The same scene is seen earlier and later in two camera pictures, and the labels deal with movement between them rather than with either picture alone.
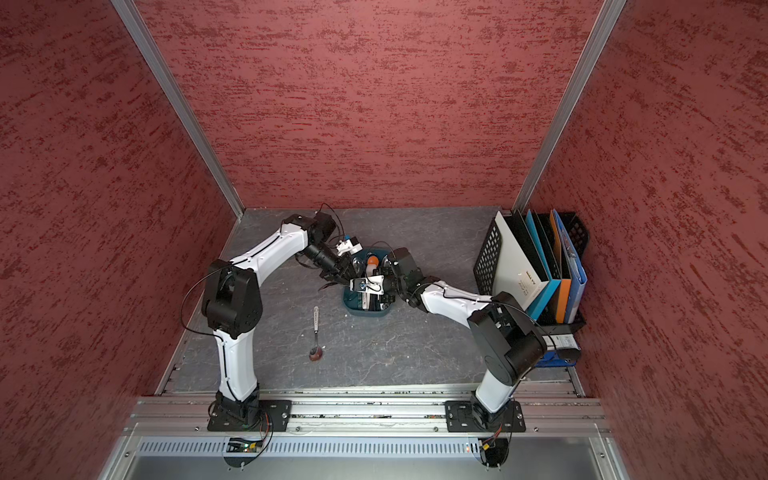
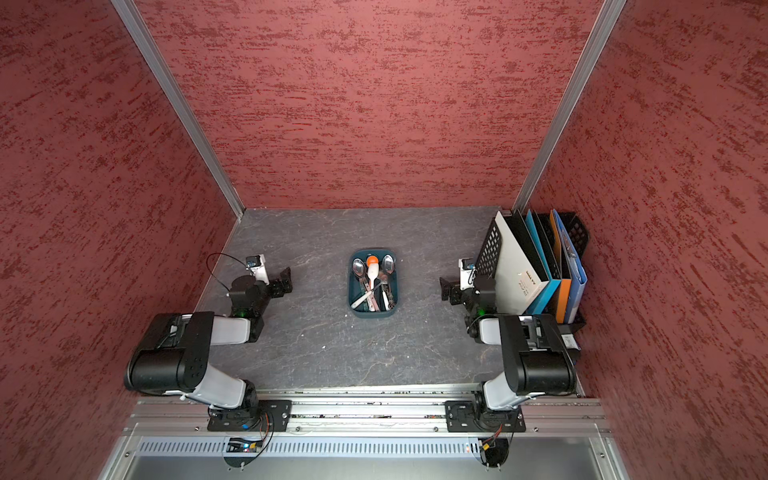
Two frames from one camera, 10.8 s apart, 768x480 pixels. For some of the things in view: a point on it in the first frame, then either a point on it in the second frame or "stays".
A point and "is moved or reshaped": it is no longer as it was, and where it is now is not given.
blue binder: [578, 277] stays
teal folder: [552, 287] stays
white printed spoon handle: [316, 351] is moved or reshaped
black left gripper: [343, 266] → [276, 284]
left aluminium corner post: [149, 48] stays
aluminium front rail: [189, 418] stays
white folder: [519, 273] stays
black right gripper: [383, 299] → [455, 288]
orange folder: [565, 284] stays
